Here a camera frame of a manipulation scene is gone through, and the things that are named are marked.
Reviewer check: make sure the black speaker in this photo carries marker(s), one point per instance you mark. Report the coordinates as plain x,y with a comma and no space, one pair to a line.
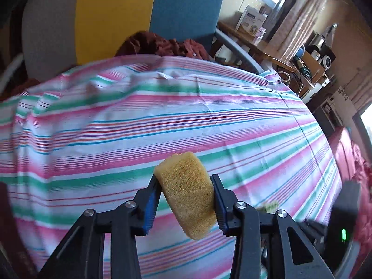
327,61

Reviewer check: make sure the wooden side table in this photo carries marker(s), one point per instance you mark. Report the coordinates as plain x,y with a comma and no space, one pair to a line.
247,39

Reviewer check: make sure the grey yellow blue sofa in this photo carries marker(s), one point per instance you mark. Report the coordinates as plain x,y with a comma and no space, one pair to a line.
116,14

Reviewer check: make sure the small yellow sponge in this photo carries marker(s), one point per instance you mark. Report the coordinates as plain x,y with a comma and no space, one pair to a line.
186,197

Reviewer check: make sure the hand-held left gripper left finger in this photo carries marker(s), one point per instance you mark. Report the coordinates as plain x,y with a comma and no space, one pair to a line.
151,209

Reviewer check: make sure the brown side curtain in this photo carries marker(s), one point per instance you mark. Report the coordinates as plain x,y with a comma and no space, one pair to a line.
302,20

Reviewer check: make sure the green bottle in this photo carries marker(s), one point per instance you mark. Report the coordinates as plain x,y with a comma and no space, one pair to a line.
303,69

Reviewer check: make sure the white printed carton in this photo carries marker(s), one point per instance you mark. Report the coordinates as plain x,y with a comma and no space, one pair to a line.
250,19

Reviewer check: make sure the small pink bottle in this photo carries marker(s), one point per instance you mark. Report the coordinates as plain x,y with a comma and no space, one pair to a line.
261,35

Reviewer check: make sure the blue round object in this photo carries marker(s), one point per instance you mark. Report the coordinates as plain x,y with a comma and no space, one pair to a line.
300,51

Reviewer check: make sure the striped tablecloth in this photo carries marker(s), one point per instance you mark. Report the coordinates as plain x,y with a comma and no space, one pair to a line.
174,116

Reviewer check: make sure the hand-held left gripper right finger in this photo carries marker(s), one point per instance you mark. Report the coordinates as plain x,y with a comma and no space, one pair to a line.
221,212

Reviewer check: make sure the dark red cloth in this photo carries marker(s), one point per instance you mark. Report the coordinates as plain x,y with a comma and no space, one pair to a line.
157,45

